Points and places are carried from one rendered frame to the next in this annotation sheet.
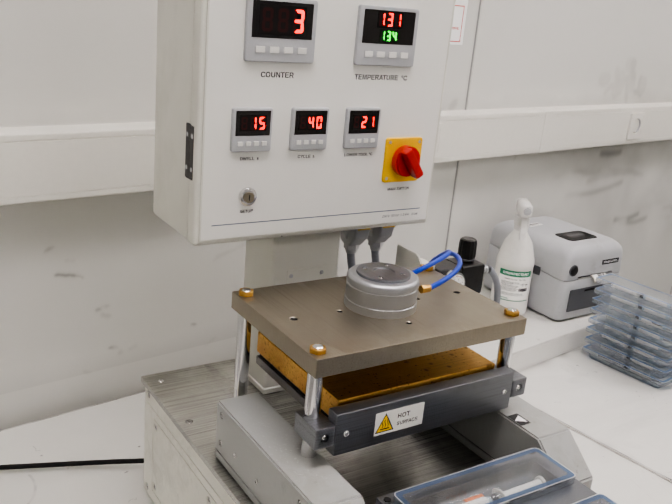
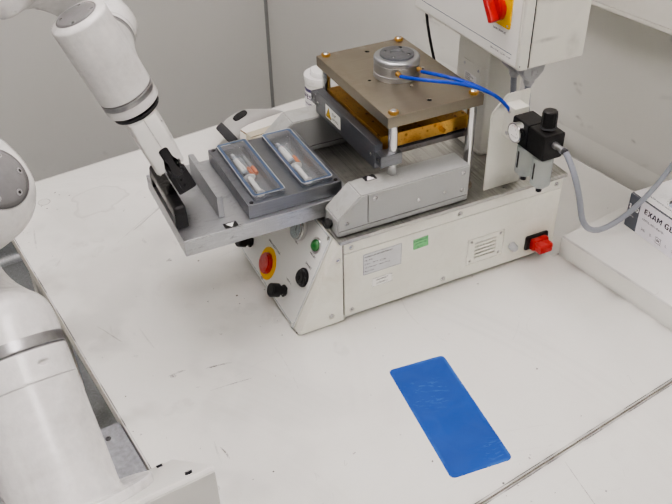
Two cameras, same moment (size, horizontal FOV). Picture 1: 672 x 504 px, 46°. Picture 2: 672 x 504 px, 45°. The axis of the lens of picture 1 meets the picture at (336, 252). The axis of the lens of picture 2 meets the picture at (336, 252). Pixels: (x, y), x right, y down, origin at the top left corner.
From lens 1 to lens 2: 1.64 m
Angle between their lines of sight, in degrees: 86
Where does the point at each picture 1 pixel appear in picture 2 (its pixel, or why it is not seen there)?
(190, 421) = not seen: hidden behind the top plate
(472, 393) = (357, 137)
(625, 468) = (562, 427)
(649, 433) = (653, 479)
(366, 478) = (361, 163)
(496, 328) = (374, 109)
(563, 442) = (350, 195)
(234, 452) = not seen: hidden behind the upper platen
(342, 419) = (316, 93)
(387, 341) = (341, 72)
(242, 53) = not seen: outside the picture
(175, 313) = (622, 122)
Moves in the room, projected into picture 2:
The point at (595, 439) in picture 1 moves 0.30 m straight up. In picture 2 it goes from (616, 420) to (660, 265)
